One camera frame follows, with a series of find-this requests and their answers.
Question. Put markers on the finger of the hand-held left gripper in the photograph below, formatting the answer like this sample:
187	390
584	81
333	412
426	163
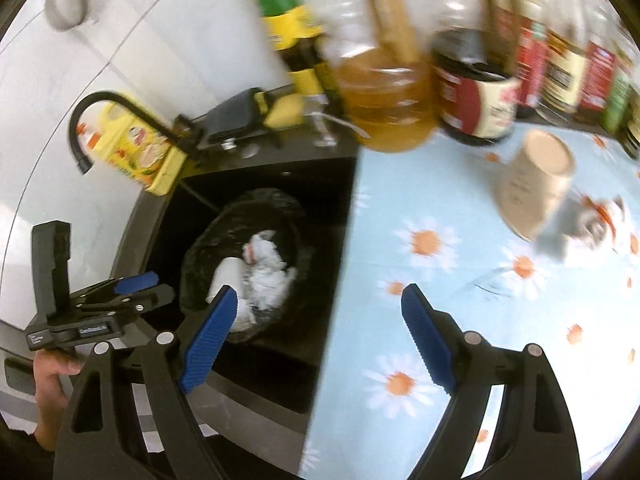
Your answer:
155	296
135	282

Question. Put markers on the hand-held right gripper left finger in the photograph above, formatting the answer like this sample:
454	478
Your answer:
210	340

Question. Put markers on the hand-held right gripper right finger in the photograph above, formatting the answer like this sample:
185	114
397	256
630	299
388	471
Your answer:
430	340

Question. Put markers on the round bin with black bag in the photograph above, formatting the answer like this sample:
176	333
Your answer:
200	255

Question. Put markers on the small white cup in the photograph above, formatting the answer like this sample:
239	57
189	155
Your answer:
225	277

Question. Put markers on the white tissue paper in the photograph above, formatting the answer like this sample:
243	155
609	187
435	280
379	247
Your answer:
270	275

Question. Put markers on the beige paper cup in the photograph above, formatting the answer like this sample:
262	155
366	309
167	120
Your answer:
532	185

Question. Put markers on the person's left hand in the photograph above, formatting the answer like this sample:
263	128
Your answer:
52	390

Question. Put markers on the black kitchen sink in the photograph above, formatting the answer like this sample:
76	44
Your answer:
165	240

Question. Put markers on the blue daisy print tablecloth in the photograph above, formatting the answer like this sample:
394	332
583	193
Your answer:
400	280

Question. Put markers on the yellow detergent bottle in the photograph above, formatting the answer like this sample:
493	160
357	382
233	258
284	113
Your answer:
145	155

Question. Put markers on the crumpled white red wrapper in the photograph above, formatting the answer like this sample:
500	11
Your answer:
597	225

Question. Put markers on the yellow sponge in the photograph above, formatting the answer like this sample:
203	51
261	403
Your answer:
285	110

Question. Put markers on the small clear glass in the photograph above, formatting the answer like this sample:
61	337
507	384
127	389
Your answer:
325	132

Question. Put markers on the dark sauce bottle red label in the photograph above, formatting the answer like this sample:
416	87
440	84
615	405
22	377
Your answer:
472	95

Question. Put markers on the clear oil bottle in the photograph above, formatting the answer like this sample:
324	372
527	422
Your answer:
385	95

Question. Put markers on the green bottle with yellow label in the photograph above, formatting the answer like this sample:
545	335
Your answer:
287	25

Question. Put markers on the row of sauce bottles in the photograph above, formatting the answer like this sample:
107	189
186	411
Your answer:
565	65

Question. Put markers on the round metal wall fixture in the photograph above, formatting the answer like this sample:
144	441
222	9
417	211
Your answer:
66	0

